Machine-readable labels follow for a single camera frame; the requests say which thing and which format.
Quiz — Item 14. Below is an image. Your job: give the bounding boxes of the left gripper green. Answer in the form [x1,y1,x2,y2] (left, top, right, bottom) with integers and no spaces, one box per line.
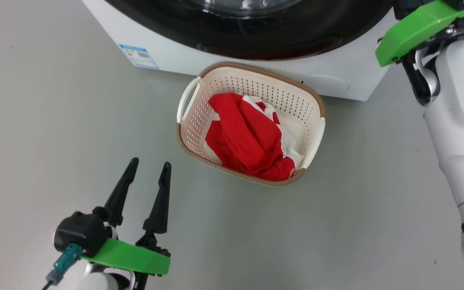
[81,157,172,277]

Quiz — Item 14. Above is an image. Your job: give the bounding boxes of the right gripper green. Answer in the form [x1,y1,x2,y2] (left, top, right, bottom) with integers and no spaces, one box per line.
[375,0,464,68]

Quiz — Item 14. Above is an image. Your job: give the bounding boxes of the red and white garment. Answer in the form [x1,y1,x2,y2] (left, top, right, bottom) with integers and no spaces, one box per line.
[204,92,306,182]

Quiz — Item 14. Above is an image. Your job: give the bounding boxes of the glass washing machine door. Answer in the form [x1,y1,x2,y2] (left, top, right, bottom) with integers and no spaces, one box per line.
[103,0,394,61]

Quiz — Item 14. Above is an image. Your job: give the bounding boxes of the cream perforated laundry basket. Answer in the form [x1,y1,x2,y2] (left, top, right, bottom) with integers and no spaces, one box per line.
[176,61,327,187]

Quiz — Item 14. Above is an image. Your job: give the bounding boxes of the white front-load washing machine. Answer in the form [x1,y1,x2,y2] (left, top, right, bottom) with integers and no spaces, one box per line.
[81,0,402,102]

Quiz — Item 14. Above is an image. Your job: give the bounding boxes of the round white filter cover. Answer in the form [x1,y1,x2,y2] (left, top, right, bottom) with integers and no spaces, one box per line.
[300,74,350,94]

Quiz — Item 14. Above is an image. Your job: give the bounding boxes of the blue energy label sticker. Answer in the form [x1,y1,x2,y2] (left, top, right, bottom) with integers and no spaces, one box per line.
[118,43,160,70]

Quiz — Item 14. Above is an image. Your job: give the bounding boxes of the teal left camera cable plug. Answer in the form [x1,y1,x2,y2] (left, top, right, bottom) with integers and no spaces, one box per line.
[41,243,83,290]

